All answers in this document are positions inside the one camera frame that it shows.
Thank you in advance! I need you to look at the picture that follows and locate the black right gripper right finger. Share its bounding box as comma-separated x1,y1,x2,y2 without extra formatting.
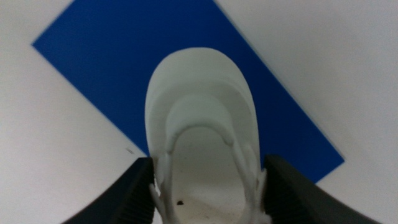
262,154,382,224

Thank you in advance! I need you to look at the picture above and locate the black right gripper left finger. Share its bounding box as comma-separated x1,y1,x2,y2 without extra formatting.
62,157,155,224

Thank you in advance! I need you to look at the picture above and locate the white sandal with coloured straps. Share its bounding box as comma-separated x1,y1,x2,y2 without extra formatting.
144,47,273,224

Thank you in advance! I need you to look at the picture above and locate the blue rectangular mat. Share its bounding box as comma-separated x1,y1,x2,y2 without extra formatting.
31,0,345,184

